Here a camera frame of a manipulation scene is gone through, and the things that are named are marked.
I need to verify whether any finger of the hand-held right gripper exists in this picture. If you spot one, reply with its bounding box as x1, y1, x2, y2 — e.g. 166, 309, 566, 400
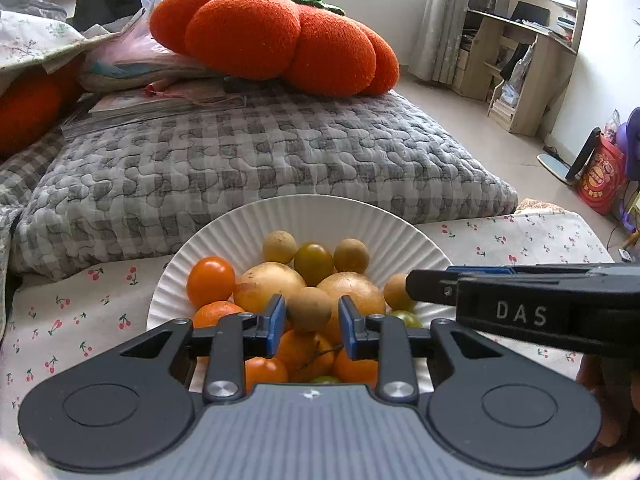
446, 265, 587, 279
405, 269, 461, 307

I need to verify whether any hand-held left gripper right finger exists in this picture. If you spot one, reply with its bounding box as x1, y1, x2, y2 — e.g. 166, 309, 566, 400
338, 296, 506, 406

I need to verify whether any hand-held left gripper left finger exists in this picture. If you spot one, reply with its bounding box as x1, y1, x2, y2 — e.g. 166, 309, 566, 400
120, 294, 288, 403

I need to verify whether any brown longan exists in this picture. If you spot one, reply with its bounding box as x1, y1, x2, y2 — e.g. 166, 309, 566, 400
262, 230, 298, 265
333, 238, 371, 274
383, 273, 417, 312
286, 287, 332, 334

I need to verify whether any green cherry tomato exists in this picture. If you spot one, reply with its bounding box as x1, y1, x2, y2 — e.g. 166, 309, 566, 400
389, 310, 423, 329
293, 242, 335, 287

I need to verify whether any large yellow passion fruit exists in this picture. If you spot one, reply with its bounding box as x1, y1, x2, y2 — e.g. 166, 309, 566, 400
316, 271, 387, 346
233, 262, 307, 315

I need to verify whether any orange tangerine with stem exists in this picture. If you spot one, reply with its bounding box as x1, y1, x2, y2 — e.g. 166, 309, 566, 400
275, 329, 336, 383

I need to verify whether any orange cherry tomato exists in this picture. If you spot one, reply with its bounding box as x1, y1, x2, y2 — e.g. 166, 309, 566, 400
244, 356, 290, 395
186, 256, 236, 309

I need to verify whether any white ribbed plate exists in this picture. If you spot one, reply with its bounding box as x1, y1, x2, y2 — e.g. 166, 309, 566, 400
146, 194, 453, 396

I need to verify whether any person's right hand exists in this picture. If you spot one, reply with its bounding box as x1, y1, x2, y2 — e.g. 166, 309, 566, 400
575, 354, 640, 463

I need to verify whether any flat floor scale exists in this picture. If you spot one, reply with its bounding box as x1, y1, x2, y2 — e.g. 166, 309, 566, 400
537, 154, 576, 186

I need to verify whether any red printed bag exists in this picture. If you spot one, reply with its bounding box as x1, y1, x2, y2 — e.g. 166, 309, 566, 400
575, 130, 631, 216

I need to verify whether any black leaning board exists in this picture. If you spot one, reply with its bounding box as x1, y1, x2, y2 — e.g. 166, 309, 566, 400
565, 127, 603, 181

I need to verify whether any grey checked quilted cushion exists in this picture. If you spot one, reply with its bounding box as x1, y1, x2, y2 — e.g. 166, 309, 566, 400
10, 87, 519, 281

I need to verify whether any purple toy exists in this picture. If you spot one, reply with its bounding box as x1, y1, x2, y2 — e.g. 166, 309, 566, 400
615, 107, 640, 181

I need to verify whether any cherry print cloth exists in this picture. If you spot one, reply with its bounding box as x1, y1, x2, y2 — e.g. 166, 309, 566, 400
0, 210, 616, 453

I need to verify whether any wooden desk with shelves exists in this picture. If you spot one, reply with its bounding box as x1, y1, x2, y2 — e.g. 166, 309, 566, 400
452, 0, 591, 136

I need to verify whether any stack of magazines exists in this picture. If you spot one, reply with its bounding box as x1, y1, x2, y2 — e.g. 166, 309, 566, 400
60, 87, 248, 138

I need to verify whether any grey curtain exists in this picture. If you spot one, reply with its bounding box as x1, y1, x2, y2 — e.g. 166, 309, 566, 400
410, 0, 481, 83

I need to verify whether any orange persimmon cushion green leaf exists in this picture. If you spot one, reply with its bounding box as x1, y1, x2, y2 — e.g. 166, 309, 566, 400
149, 0, 401, 98

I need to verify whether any plastic bag with clothes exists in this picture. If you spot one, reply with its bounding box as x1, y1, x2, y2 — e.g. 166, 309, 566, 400
80, 25, 226, 93

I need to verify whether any grey checked blanket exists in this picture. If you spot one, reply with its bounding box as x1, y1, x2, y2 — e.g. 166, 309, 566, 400
0, 125, 66, 341

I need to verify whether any plain orange cushion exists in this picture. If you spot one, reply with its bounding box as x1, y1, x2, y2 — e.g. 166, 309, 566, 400
0, 55, 86, 158

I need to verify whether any clear plastic bag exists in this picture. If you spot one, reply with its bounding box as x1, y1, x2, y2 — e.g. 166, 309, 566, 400
127, 0, 166, 26

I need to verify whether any floral print cloth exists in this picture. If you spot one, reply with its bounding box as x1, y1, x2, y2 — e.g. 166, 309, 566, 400
0, 10, 121, 96

